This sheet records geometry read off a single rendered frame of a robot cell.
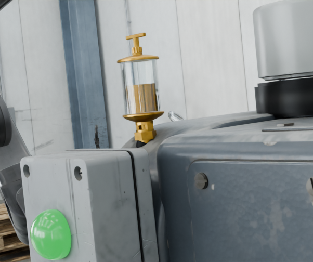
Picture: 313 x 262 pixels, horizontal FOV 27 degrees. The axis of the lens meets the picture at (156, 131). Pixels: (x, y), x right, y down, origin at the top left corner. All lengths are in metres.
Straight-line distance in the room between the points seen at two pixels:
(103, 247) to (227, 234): 0.07
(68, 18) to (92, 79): 0.99
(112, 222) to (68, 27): 9.04
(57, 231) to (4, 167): 0.50
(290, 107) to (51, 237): 0.19
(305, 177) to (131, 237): 0.11
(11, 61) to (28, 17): 0.66
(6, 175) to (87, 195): 0.51
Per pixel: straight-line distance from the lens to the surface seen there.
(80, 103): 9.31
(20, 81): 8.96
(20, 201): 0.82
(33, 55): 9.10
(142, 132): 0.44
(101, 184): 0.36
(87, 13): 9.12
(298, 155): 0.32
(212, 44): 7.59
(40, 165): 0.40
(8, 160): 0.88
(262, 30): 0.47
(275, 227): 0.33
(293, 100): 0.45
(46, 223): 0.38
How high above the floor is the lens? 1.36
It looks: 3 degrees down
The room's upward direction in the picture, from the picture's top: 6 degrees counter-clockwise
